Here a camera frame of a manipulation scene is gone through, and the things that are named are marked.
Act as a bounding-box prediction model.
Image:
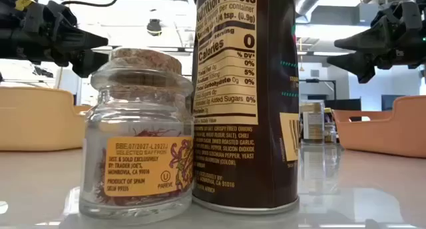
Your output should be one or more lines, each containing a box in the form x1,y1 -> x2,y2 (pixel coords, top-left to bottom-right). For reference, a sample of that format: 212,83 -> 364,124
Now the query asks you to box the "glass spice jar tan lid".
300,101 -> 325,145

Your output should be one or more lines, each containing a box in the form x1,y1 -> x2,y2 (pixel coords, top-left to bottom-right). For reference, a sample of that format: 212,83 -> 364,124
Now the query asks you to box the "yellow plastic bin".
0,86 -> 93,152

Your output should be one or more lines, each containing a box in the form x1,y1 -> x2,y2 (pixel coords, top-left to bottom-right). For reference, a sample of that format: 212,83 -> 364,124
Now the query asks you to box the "black tubular stand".
298,78 -> 337,101

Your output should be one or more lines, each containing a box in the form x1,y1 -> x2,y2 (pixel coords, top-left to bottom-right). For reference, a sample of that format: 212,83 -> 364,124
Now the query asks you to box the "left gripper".
19,1 -> 109,79

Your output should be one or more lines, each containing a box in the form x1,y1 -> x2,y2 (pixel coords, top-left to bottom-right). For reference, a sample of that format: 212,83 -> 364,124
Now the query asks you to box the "small cork-stoppered saffron jar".
323,121 -> 337,144
79,47 -> 195,225

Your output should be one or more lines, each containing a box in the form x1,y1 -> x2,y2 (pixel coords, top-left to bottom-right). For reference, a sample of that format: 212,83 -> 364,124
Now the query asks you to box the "black computer monitor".
324,98 -> 362,112
381,95 -> 397,112

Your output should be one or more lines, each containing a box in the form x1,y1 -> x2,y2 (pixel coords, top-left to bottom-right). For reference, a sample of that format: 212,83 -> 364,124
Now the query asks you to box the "orange plastic bin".
332,95 -> 426,159

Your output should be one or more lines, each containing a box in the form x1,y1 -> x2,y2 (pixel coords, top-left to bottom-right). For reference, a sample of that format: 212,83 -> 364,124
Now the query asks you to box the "yellow hanging cable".
55,66 -> 65,90

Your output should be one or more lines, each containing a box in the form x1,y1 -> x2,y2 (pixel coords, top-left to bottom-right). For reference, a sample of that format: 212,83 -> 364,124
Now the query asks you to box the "silver ventilation duct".
295,0 -> 333,16

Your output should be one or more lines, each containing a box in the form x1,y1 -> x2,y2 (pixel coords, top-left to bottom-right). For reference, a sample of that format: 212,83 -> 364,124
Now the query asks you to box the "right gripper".
327,1 -> 426,84

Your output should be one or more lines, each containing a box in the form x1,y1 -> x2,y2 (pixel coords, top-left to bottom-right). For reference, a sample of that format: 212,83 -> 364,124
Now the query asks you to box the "black ceiling dome fixture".
146,18 -> 163,37

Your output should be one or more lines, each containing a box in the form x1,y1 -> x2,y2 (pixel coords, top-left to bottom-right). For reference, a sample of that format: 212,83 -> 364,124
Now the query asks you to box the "long ceiling light strip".
296,51 -> 350,57

